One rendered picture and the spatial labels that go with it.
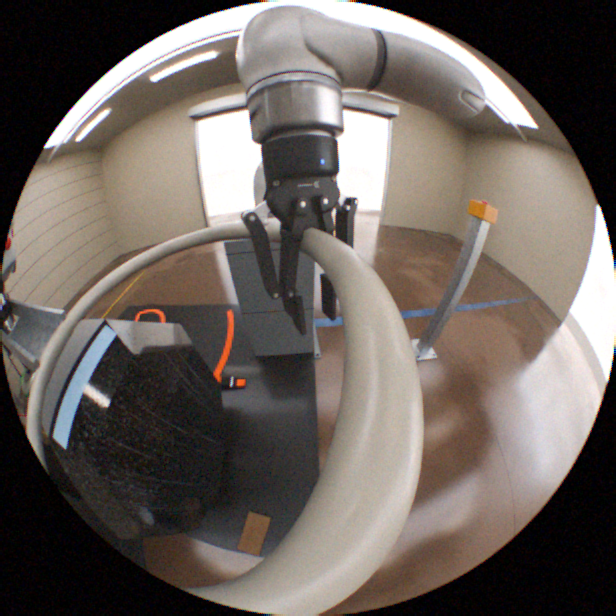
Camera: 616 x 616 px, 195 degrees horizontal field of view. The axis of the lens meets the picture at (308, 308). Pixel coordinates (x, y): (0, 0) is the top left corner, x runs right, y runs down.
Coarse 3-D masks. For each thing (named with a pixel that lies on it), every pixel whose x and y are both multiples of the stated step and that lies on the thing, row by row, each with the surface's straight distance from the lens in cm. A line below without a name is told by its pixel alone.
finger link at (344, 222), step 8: (352, 200) 22; (352, 208) 22; (336, 216) 24; (344, 216) 23; (352, 216) 23; (336, 224) 24; (344, 224) 23; (352, 224) 23; (336, 232) 24; (344, 232) 23; (352, 232) 23; (344, 240) 23; (352, 240) 23; (352, 248) 24
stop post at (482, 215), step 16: (480, 208) 109; (480, 224) 110; (480, 240) 113; (464, 256) 115; (464, 272) 114; (448, 288) 122; (464, 288) 122; (448, 304) 122; (432, 320) 134; (432, 336) 138; (416, 352) 147; (432, 352) 155
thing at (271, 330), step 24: (240, 240) 80; (240, 264) 84; (312, 264) 82; (240, 288) 90; (264, 288) 88; (312, 288) 89; (264, 312) 97; (312, 312) 98; (264, 336) 110; (288, 336) 110; (312, 336) 112
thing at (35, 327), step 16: (16, 304) 73; (32, 304) 59; (32, 320) 63; (48, 320) 51; (64, 320) 43; (16, 336) 67; (32, 336) 57; (48, 336) 50; (16, 352) 53; (32, 352) 52; (32, 368) 45
